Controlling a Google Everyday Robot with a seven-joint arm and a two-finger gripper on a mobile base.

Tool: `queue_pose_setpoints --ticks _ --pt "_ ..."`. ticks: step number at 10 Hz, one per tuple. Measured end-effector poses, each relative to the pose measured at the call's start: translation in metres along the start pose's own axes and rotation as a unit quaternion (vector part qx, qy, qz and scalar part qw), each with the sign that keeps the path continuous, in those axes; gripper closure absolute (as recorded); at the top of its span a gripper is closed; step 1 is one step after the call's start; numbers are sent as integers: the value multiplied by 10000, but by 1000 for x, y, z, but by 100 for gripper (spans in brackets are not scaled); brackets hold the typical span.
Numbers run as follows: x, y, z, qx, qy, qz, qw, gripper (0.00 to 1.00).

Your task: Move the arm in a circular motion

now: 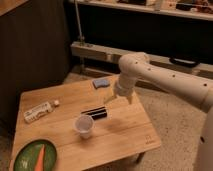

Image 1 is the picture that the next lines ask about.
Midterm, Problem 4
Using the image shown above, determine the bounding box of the green plate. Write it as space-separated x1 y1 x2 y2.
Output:
13 139 57 171

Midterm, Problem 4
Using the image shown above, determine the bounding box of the blue sponge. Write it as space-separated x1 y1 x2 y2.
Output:
93 79 110 89

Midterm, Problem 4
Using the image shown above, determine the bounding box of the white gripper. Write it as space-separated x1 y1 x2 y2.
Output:
103 75 135 103

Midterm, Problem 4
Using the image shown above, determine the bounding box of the plastic bottle with label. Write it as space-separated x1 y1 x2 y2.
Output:
24 100 60 123

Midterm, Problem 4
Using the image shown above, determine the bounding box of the metal pole stand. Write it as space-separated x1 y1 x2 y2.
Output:
74 0 86 46

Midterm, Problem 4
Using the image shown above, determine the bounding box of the black rectangular box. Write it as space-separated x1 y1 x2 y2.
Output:
83 107 107 120

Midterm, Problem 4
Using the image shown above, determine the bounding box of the wooden side table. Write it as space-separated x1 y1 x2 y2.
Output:
12 80 161 171

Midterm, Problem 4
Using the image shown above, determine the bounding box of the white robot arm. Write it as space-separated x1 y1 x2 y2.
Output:
104 52 213 171

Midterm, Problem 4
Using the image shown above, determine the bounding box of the orange carrot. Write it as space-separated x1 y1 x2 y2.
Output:
34 146 45 171

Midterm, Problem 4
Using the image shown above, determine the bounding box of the upper wooden shelf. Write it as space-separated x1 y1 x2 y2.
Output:
68 0 213 21

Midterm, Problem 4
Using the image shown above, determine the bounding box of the black handle on shelf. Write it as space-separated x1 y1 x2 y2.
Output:
169 58 200 68

